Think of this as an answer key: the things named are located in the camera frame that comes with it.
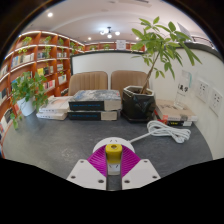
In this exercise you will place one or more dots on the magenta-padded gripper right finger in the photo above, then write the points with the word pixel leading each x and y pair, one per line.
pixel 143 173

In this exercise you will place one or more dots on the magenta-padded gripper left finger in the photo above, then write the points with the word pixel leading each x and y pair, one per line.
pixel 81 173

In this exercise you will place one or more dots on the yellow charger block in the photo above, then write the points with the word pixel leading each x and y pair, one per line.
pixel 113 155

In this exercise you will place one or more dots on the round white power strip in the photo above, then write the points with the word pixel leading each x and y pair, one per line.
pixel 100 145

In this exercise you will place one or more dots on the thick book with dark spine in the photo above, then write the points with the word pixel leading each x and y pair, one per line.
pixel 90 115

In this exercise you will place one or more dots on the black book with yellow print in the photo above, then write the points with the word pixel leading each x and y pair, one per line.
pixel 178 123

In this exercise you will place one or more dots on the plain white book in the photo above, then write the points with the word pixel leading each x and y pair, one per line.
pixel 51 115

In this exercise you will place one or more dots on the tall plant in black pot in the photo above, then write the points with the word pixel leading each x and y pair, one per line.
pixel 136 105

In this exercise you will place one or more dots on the beige book with red spine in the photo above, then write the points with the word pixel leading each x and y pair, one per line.
pixel 175 111

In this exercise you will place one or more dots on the tan upholstered chair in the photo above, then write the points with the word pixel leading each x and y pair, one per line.
pixel 128 80
pixel 88 81

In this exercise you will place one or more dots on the leafy plant in white pot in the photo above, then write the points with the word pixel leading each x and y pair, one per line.
pixel 28 86

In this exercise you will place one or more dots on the tall orange wooden shelf unit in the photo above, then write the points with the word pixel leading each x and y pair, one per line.
pixel 20 60

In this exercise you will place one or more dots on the long orange wooden shelf unit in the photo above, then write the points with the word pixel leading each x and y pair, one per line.
pixel 106 46

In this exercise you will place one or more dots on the white framed sign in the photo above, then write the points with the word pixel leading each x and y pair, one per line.
pixel 121 44

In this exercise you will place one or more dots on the ceiling chandelier with round bulbs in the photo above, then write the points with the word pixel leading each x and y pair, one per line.
pixel 109 32

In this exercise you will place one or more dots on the white hanging banner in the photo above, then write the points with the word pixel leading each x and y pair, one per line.
pixel 184 30

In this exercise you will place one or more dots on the recessed ceiling spotlights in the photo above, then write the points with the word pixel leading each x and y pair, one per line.
pixel 50 14

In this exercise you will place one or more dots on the white wall socket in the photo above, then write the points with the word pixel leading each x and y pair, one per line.
pixel 202 90
pixel 216 101

